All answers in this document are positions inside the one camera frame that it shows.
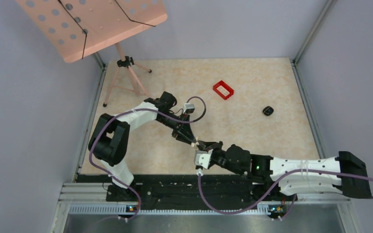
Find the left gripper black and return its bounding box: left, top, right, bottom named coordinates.
left=157, top=112, right=196, bottom=146

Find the black earbud charging case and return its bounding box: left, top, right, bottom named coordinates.
left=262, top=106, right=274, bottom=116

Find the cream earbud charging case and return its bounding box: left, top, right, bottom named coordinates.
left=190, top=138, right=200, bottom=151

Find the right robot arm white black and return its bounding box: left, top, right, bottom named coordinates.
left=194, top=141, right=372, bottom=200

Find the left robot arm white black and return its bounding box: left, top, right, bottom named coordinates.
left=88, top=92, right=197, bottom=201

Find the red plastic tray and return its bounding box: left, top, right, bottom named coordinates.
left=213, top=80, right=235, bottom=100

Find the pink music stand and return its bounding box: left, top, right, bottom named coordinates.
left=15, top=0, right=169, bottom=108

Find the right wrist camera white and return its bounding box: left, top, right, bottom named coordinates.
left=194, top=150, right=212, bottom=176

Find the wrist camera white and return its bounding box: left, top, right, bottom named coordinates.
left=194, top=150, right=212, bottom=176
left=183, top=102, right=195, bottom=115

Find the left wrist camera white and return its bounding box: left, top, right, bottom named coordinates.
left=183, top=102, right=195, bottom=115

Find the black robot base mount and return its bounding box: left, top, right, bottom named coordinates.
left=77, top=172, right=298, bottom=212

